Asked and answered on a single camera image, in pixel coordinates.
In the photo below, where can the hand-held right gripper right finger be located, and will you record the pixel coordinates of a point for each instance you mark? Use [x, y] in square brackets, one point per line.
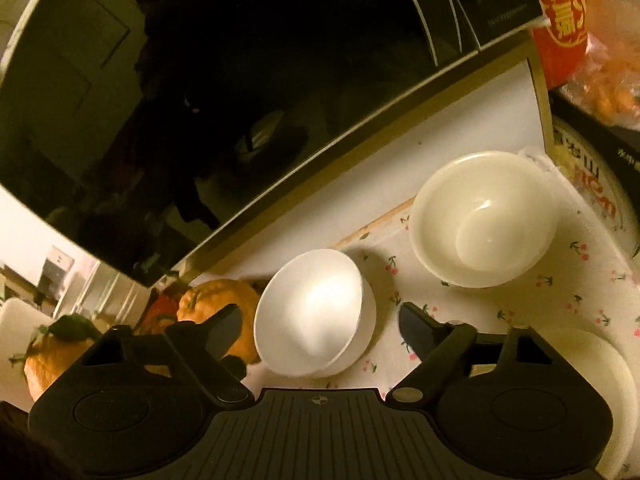
[415, 330]

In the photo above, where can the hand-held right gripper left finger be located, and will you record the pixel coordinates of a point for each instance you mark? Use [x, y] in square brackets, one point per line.
[227, 327]

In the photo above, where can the cream bowl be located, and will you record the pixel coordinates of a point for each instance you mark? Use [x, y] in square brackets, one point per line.
[467, 283]
[480, 225]

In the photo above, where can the white bowl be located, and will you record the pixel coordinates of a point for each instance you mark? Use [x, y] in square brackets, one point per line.
[310, 310]

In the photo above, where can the orange citrus fruit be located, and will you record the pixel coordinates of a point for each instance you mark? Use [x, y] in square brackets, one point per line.
[200, 305]

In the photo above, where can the cherry print tablecloth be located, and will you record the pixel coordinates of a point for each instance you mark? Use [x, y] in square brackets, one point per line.
[575, 300]

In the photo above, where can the large orange citrus with leaves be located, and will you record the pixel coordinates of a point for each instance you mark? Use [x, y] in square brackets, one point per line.
[45, 365]

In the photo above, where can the white board with wooden trim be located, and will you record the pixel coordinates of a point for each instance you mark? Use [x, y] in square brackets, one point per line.
[450, 125]

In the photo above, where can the instant noodle cup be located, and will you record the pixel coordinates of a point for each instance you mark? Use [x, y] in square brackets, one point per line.
[590, 185]

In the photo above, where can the black microwave oven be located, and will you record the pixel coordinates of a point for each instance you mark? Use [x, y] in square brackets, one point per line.
[200, 85]

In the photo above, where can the clear bag of snacks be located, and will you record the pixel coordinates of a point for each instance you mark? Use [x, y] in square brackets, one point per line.
[610, 85]

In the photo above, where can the red printed box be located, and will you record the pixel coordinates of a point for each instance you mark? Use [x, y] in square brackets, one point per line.
[560, 35]

